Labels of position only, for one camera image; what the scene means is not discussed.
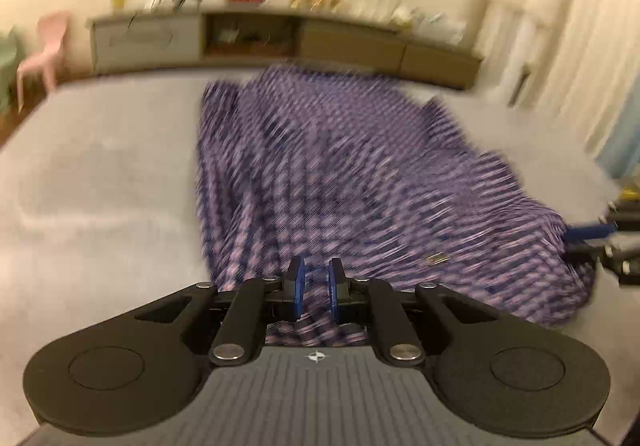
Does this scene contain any navy plaid shirt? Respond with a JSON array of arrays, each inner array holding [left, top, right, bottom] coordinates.
[[196, 67, 594, 346]]

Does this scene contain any blue curtain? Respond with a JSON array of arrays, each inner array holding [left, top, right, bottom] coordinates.
[[597, 93, 639, 178]]

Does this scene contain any cream window curtain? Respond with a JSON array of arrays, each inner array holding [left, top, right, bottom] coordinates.
[[474, 0, 639, 156]]

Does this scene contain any white storage box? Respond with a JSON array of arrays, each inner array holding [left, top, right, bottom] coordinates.
[[418, 13, 468, 45]]

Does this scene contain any glass cups group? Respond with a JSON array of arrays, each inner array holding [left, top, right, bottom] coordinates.
[[348, 0, 393, 22]]

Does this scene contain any long grey tv cabinet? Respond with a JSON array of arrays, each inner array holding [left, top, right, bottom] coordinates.
[[87, 7, 483, 91]]

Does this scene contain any pink plastic child chair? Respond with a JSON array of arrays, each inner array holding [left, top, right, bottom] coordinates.
[[16, 12, 70, 111]]

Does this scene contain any green plastic child chair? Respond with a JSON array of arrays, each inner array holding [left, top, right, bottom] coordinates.
[[0, 28, 25, 114]]

